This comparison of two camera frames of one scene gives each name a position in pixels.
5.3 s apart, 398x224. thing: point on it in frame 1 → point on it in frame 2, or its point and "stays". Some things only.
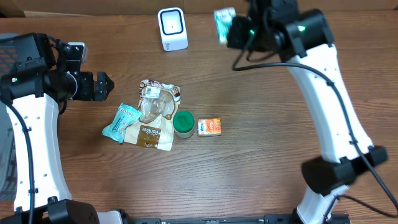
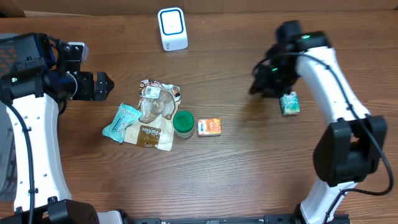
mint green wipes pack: x=125 y=116 stays
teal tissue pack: x=224 y=18 → x=290 y=104
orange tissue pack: x=209 y=127 stays
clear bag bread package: x=157 y=104 stays
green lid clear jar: x=183 y=124 stays
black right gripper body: x=240 y=35 → x=277 y=81
